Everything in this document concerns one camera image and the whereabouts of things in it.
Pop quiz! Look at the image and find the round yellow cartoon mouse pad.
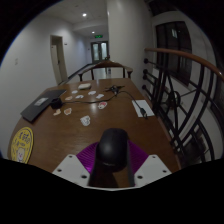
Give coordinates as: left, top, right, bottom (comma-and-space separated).
9, 126, 35, 164

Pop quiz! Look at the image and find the black railing with wooden handrail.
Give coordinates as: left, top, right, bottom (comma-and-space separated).
142, 47, 224, 165

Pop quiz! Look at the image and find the white side door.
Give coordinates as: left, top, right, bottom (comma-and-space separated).
49, 34, 69, 86

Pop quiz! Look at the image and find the black cable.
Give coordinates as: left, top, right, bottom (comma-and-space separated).
61, 84, 149, 120

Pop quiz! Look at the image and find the white cartoon sticker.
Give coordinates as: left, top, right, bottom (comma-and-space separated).
79, 115, 92, 127

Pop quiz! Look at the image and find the small white box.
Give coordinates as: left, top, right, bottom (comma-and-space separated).
77, 83, 92, 91

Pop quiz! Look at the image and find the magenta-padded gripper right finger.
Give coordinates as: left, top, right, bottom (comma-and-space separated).
127, 139, 173, 188

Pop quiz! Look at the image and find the wooden armchair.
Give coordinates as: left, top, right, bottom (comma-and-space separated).
77, 59, 134, 82

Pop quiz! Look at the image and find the glass double door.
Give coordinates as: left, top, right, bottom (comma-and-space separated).
90, 40, 110, 65

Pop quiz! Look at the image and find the black computer mouse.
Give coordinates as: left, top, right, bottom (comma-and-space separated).
95, 127, 131, 173

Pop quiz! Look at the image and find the black closed laptop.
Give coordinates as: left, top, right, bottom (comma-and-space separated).
20, 88, 68, 123

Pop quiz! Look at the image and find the white paper sheet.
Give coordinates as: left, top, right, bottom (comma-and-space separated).
131, 99, 156, 119

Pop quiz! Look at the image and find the dark framed window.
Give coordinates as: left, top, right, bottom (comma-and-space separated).
155, 21, 193, 87

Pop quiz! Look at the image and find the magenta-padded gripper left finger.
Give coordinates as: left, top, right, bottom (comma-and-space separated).
52, 141, 100, 188

